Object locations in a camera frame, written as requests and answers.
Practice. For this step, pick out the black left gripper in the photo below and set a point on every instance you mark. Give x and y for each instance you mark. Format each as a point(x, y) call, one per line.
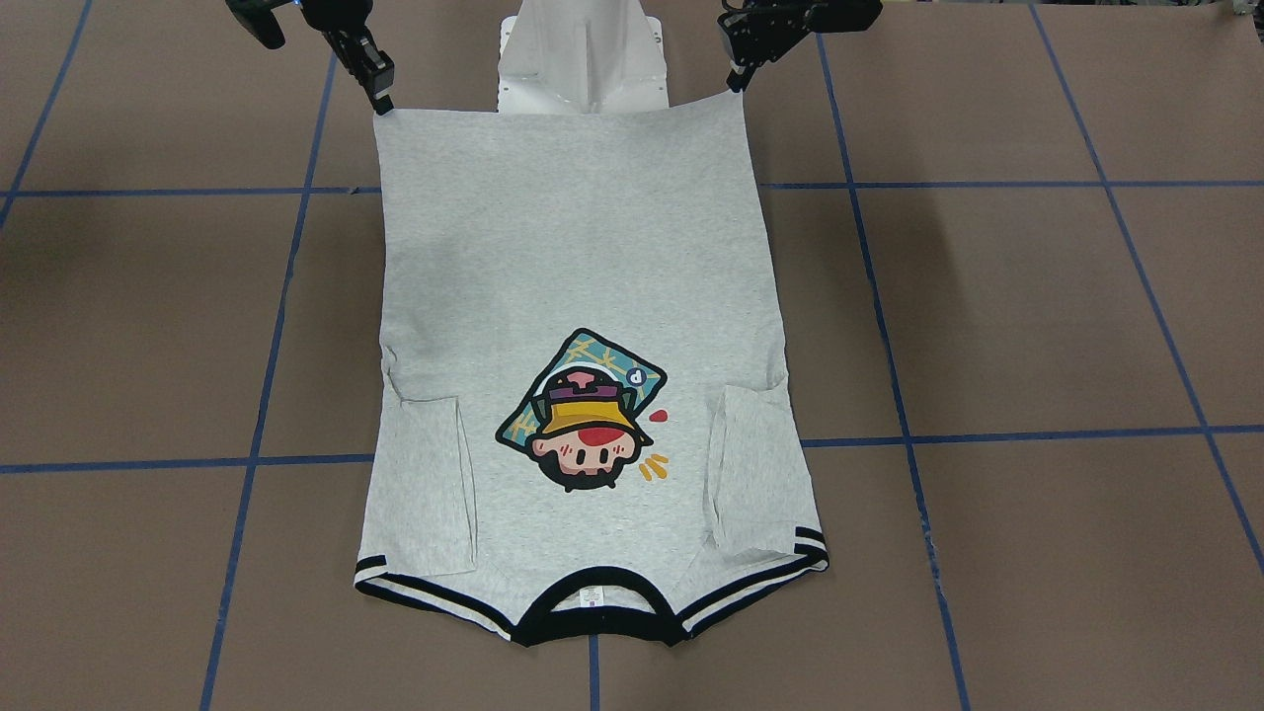
point(750, 38)

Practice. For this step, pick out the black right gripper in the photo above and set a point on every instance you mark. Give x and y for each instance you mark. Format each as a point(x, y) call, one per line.
point(334, 14)

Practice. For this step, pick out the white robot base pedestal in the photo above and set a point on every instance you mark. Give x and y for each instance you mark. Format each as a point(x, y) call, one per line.
point(578, 58)

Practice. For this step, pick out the grey cartoon print t-shirt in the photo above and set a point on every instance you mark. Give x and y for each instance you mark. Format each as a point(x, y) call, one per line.
point(586, 425)

